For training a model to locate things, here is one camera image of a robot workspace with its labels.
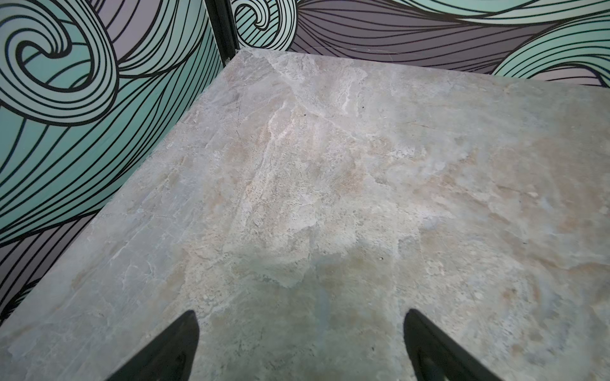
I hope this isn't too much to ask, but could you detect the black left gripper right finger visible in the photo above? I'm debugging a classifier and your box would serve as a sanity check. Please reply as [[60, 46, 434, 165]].
[[403, 309, 500, 380]]

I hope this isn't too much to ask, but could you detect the black corner frame post left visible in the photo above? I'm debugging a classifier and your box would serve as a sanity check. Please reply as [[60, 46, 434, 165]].
[[205, 0, 239, 66]]

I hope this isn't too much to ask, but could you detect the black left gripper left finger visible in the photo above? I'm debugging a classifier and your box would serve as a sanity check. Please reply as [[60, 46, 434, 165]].
[[108, 310, 200, 381]]

